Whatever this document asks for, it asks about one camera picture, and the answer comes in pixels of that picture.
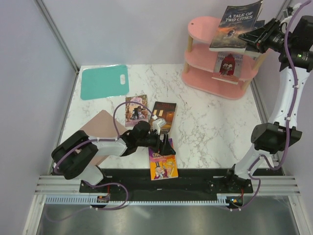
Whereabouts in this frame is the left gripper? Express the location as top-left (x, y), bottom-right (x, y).
top-left (137, 128), bottom-right (176, 156)

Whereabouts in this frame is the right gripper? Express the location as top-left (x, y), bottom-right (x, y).
top-left (238, 18), bottom-right (295, 54)

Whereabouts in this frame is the Roald Dahl Charlie book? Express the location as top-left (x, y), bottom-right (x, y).
top-left (148, 148), bottom-right (179, 181)

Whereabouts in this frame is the A Tale of Two Cities book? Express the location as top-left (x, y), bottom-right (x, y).
top-left (209, 0), bottom-right (263, 54)

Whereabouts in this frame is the dark orange Edward Bulane book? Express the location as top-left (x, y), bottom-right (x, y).
top-left (153, 101), bottom-right (177, 134)

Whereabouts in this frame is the Hamlet red cover book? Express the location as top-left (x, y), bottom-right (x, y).
top-left (212, 52), bottom-right (243, 85)

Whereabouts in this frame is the purple illustrated children's book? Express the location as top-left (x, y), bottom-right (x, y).
top-left (125, 94), bottom-right (149, 128)

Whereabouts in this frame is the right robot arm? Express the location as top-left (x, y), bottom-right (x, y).
top-left (224, 15), bottom-right (313, 193)

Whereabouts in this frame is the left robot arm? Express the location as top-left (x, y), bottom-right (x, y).
top-left (51, 118), bottom-right (176, 192)

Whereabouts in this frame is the Nineteen Eighty-Four book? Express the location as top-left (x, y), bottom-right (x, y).
top-left (244, 19), bottom-right (266, 57)

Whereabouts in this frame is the brown cardboard file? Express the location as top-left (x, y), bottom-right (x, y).
top-left (80, 110), bottom-right (127, 166)

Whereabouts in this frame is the pink three-tier shelf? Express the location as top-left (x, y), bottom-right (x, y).
top-left (182, 16), bottom-right (271, 100)

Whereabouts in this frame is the teal plastic file folder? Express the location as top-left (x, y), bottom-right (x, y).
top-left (80, 65), bottom-right (130, 100)

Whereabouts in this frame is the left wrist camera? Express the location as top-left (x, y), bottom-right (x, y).
top-left (152, 118), bottom-right (166, 135)

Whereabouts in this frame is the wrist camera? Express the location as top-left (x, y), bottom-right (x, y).
top-left (283, 3), bottom-right (301, 19)
top-left (152, 118), bottom-right (166, 135)

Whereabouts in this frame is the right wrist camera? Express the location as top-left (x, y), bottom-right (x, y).
top-left (283, 3), bottom-right (301, 19)

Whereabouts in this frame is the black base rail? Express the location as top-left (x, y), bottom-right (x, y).
top-left (79, 168), bottom-right (253, 201)

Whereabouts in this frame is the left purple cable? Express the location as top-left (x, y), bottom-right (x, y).
top-left (44, 102), bottom-right (157, 222)

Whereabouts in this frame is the white slotted cable duct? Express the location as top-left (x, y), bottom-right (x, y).
top-left (45, 194), bottom-right (243, 206)

